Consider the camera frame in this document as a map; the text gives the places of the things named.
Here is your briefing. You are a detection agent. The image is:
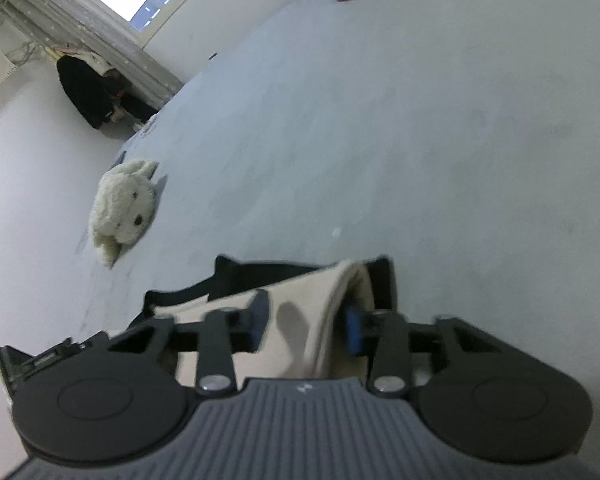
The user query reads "beige bear raglan shirt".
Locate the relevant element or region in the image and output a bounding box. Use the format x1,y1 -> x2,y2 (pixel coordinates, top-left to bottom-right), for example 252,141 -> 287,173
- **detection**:
131,255 -> 396,384

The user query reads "dark tablet on bed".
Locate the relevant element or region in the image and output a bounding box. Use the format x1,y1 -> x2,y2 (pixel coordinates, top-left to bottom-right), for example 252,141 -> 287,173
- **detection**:
111,151 -> 126,168

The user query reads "grey bed sheet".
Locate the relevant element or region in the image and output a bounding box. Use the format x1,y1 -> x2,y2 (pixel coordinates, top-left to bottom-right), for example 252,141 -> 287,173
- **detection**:
0,0 -> 600,478

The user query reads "dark jacket on rack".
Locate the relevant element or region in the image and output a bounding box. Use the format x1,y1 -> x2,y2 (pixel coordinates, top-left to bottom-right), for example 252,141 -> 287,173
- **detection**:
56,55 -> 158,130

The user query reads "left grey curtain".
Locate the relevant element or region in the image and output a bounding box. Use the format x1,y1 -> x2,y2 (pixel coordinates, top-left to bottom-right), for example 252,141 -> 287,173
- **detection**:
0,0 -> 183,108

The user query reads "white plush dog toy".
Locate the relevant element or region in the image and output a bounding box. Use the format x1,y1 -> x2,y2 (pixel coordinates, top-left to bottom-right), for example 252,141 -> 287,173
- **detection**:
88,158 -> 158,268

